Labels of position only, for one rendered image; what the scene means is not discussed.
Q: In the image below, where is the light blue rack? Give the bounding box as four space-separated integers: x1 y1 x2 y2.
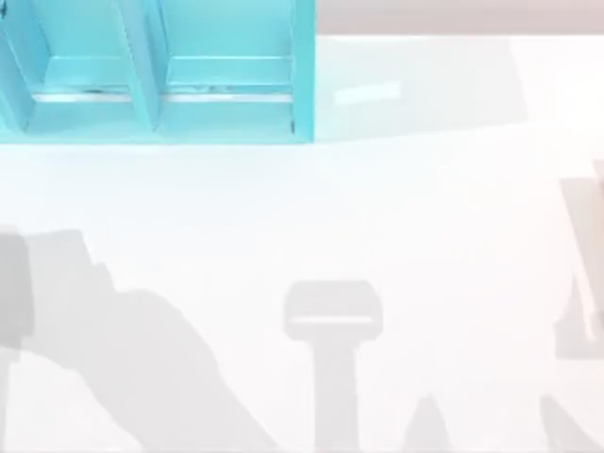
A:
0 0 316 144

